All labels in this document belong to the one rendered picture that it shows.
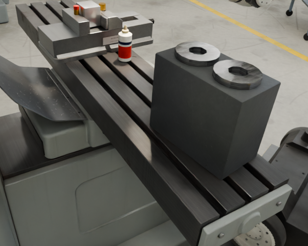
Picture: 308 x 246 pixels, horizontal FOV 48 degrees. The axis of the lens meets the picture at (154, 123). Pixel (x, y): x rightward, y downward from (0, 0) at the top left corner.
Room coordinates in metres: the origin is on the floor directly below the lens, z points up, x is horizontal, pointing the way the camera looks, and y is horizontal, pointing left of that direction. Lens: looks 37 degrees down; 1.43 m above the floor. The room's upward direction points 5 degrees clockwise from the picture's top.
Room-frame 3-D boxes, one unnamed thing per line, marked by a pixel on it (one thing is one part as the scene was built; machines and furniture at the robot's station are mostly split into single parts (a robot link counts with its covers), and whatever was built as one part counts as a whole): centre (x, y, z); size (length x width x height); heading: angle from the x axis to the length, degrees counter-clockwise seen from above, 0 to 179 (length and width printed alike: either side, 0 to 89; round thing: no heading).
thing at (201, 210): (0.93, 0.15, 0.90); 1.24 x 0.23 x 0.08; 35
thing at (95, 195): (0.97, 0.15, 0.44); 0.80 x 0.30 x 0.60; 125
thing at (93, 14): (1.04, 0.23, 1.05); 0.06 x 0.05 x 0.06; 38
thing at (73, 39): (1.06, 0.21, 1.00); 0.35 x 0.15 x 0.11; 128
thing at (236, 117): (0.61, -0.11, 1.04); 0.22 x 0.12 x 0.20; 44
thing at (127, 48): (0.97, 0.11, 1.00); 0.04 x 0.04 x 0.11
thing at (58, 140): (0.95, 0.17, 0.80); 0.50 x 0.35 x 0.12; 125
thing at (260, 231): (0.72, -0.36, 0.50); 0.20 x 0.05 x 0.20; 56
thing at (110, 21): (1.08, 0.19, 1.03); 0.12 x 0.06 x 0.04; 38
